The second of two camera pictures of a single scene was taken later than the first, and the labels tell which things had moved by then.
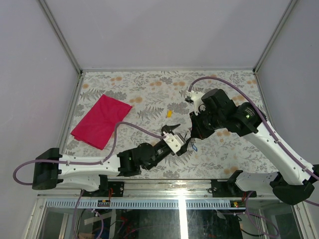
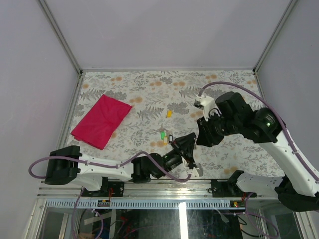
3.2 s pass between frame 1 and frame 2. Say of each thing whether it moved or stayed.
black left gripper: moved
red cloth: stayed
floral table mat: stayed
